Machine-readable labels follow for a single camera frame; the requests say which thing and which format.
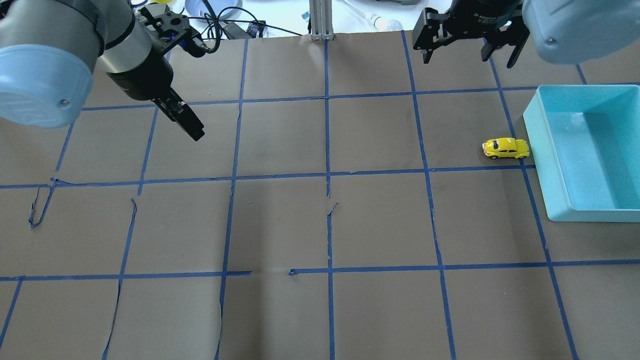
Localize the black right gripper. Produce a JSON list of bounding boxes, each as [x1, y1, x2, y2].
[[412, 0, 531, 69]]

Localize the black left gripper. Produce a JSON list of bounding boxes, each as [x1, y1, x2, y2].
[[105, 5, 207, 142]]

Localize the yellow toy beetle car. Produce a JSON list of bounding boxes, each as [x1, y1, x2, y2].
[[481, 137, 531, 160]]

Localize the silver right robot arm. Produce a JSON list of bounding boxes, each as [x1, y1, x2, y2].
[[411, 0, 640, 69]]

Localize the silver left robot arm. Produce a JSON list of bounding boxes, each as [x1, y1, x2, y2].
[[0, 0, 208, 141]]

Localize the white light bulb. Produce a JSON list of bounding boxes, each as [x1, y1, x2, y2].
[[365, 13, 403, 32]]

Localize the blue plate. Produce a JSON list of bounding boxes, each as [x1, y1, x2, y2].
[[183, 0, 243, 19]]

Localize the black power adapter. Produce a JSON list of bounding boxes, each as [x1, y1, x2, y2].
[[220, 20, 266, 40]]

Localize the light blue plastic bin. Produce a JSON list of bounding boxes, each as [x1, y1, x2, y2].
[[523, 84, 640, 223]]

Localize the aluminium frame post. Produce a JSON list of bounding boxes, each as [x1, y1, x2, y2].
[[308, 0, 335, 42]]

